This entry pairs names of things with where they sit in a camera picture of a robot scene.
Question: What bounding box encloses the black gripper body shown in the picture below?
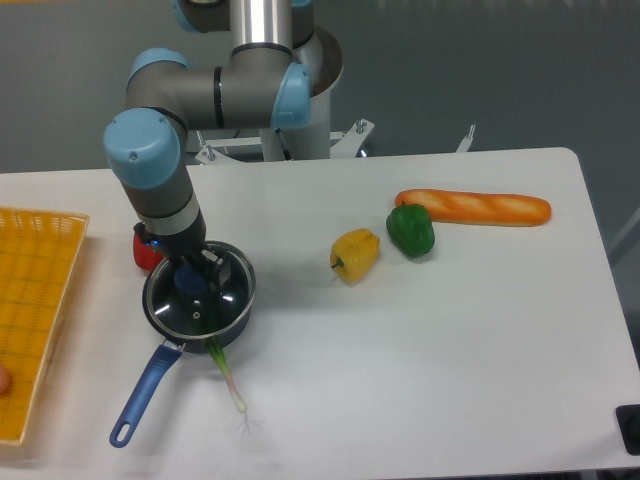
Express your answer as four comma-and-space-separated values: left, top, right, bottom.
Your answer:
134, 219, 206, 259

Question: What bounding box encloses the white table leg bracket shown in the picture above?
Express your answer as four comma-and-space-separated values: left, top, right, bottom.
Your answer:
456, 124, 476, 153

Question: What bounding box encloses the orange baguette bread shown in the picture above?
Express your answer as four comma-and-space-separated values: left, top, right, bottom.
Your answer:
395, 189, 552, 227

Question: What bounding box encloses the green spring onion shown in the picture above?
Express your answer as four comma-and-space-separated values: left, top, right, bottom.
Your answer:
192, 294, 263, 437

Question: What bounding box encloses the glass pot lid blue knob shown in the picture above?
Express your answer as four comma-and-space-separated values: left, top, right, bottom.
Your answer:
142, 241, 256, 351

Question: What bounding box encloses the black box at table edge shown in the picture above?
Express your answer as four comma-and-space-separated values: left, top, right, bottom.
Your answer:
615, 404, 640, 456

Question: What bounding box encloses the red bell pepper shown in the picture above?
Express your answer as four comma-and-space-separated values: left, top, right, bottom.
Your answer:
133, 235, 164, 272

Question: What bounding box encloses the yellow woven basket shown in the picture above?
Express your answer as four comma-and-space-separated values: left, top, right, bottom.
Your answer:
1, 207, 89, 446

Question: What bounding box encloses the green bell pepper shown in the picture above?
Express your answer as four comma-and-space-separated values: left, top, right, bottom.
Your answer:
386, 204, 436, 259

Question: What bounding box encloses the dark saucepan blue handle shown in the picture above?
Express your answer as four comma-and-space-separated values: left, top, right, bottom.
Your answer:
109, 244, 254, 448

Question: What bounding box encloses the yellow bell pepper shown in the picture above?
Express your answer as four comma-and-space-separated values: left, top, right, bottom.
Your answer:
329, 228, 380, 284

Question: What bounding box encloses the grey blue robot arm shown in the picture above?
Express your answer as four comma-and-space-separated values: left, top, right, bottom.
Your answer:
103, 1, 314, 280

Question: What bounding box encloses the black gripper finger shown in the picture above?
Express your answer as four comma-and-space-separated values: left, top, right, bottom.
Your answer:
184, 257, 220, 294
201, 249, 231, 285

